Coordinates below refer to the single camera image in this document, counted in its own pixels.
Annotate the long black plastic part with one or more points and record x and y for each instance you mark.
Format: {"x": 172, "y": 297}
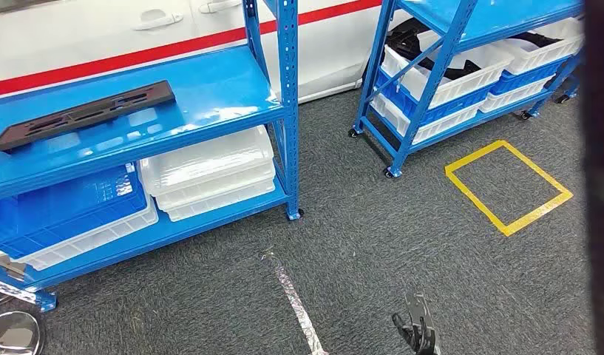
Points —
{"x": 157, "y": 95}

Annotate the blue metal shelf rack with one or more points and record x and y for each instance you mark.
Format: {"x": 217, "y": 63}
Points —
{"x": 208, "y": 88}

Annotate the blue shelf rack on casters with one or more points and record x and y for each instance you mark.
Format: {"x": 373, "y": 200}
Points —
{"x": 497, "y": 19}

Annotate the white plastic crate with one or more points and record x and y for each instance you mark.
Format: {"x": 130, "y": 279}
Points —
{"x": 443, "y": 125}
{"x": 218, "y": 207}
{"x": 218, "y": 192}
{"x": 512, "y": 98}
{"x": 541, "y": 54}
{"x": 203, "y": 161}
{"x": 458, "y": 83}
{"x": 86, "y": 242}

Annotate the silver floor tape strip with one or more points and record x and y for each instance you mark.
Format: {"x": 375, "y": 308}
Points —
{"x": 294, "y": 299}

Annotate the black plastic parts pile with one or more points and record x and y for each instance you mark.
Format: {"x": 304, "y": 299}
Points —
{"x": 404, "y": 44}

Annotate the blue plastic crate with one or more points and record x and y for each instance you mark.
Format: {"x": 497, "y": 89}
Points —
{"x": 458, "y": 105}
{"x": 61, "y": 210}
{"x": 522, "y": 81}

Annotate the yellow floor tape square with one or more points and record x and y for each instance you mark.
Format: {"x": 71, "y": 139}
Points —
{"x": 507, "y": 230}

